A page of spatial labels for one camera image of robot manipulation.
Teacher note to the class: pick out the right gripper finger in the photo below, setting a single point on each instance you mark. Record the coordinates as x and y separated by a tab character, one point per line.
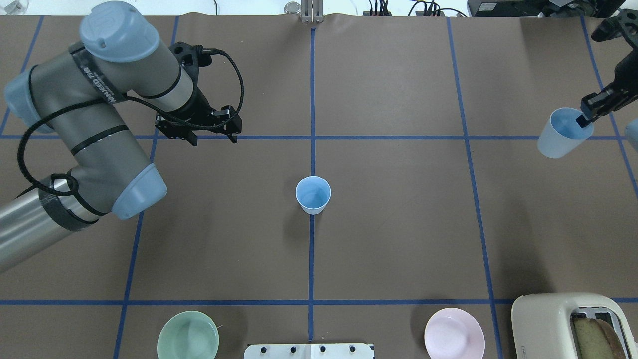
582	121

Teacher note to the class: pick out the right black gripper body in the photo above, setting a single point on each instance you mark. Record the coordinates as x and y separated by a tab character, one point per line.
626	70

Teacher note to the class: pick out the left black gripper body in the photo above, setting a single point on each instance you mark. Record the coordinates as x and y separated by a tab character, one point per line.
198	108

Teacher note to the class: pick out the light blue cup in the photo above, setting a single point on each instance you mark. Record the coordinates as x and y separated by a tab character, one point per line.
562	134
313	194

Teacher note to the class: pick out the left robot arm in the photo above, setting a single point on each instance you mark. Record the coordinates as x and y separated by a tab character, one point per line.
119	57

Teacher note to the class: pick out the small metal cylinder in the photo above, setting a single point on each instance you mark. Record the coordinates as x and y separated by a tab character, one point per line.
292	7

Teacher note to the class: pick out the cream toaster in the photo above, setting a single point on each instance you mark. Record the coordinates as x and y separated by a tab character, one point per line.
542	324

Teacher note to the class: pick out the bread slice in toaster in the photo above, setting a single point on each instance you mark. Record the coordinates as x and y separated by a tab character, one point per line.
596	339

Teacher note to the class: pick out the green bowl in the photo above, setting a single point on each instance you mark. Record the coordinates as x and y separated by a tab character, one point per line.
188	335

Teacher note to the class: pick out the pink bowl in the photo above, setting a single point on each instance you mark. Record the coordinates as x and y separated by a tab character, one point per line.
452	333

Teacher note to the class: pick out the aluminium frame post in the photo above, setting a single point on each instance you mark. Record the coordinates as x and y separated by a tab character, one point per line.
311	11

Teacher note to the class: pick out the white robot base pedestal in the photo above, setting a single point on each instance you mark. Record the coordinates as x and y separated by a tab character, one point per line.
310	351

